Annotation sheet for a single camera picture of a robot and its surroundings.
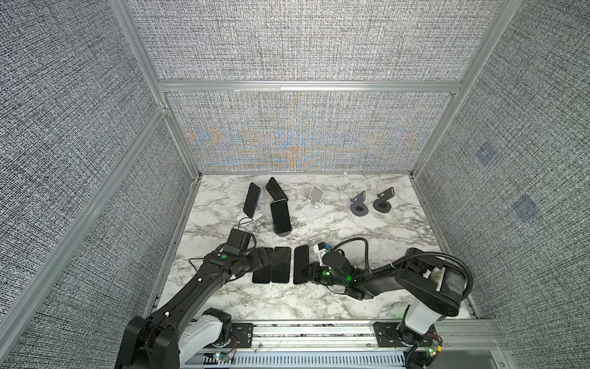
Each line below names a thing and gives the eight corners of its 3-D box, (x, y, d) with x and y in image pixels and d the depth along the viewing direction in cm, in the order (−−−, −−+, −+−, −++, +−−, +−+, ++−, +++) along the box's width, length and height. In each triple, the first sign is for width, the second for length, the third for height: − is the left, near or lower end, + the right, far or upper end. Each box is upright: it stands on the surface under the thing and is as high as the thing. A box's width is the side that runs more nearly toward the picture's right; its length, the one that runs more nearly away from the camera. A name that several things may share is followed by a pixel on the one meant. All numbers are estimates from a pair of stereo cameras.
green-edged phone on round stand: (277, 239, 98) (274, 218, 86) (273, 222, 103) (271, 201, 91) (291, 236, 99) (290, 215, 87) (287, 220, 104) (286, 198, 92)
